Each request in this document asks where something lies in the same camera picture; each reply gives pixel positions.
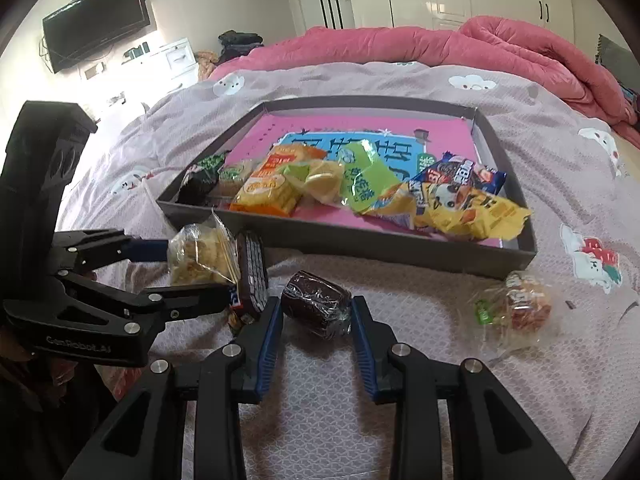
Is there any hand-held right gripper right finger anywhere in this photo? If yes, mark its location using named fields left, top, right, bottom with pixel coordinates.
left=350, top=296, right=576, bottom=480

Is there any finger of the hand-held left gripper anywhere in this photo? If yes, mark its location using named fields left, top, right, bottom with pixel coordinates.
left=52, top=229, right=171, bottom=275
left=52, top=271, right=237, bottom=323

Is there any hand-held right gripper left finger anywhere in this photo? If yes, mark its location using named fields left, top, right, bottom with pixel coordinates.
left=62, top=296, right=285, bottom=480

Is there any clear cracker packet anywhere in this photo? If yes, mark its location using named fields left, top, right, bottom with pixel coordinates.
left=167, top=211, right=242, bottom=287

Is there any brown cake clear wrap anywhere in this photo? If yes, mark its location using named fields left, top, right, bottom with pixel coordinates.
left=281, top=270, right=354, bottom=342

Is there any dark chocolate wafer packet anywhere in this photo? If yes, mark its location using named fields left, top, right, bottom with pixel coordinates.
left=235, top=230, right=271, bottom=317

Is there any black green pea packet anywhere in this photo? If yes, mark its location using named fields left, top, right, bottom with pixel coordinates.
left=177, top=152, right=226, bottom=206

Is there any orange rice cracker packet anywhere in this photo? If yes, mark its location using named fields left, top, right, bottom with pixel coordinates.
left=230, top=142, right=328, bottom=218

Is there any yellow cartoon snack packet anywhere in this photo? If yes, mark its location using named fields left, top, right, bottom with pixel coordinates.
left=370, top=182, right=532, bottom=242

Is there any grey box tray pink print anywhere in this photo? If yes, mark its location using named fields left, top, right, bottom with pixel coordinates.
left=156, top=95, right=538, bottom=281

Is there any dark chocolate bar wrapper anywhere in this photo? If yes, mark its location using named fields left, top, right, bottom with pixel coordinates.
left=227, top=287, right=261, bottom=335

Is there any round pastry green label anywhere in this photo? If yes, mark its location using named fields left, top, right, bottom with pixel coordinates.
left=217, top=159, right=257, bottom=197

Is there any round pastry red label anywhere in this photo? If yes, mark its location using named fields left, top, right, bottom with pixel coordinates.
left=474, top=269, right=557, bottom=348

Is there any yellow green snack packet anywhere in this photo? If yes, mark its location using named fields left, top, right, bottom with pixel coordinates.
left=282, top=159, right=347, bottom=206

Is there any light green snack packet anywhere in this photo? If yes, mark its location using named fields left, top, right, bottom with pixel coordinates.
left=340, top=140, right=402, bottom=216

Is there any mauve printed bedsheet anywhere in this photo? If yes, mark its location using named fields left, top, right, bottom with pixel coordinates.
left=55, top=60, right=640, bottom=480

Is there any white cabinet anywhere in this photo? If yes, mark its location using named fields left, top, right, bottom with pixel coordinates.
left=120, top=37, right=201, bottom=93

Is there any blue cookie packet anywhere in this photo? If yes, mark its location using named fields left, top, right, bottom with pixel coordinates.
left=410, top=151, right=507, bottom=196

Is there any dark clothes pile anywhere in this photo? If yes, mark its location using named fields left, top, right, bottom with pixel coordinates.
left=217, top=30, right=266, bottom=63

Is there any pink quilt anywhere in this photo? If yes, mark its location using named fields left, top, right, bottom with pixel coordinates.
left=207, top=15, right=640, bottom=148

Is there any black wall television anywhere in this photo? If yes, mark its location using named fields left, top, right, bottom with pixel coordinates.
left=41, top=0, right=152, bottom=75

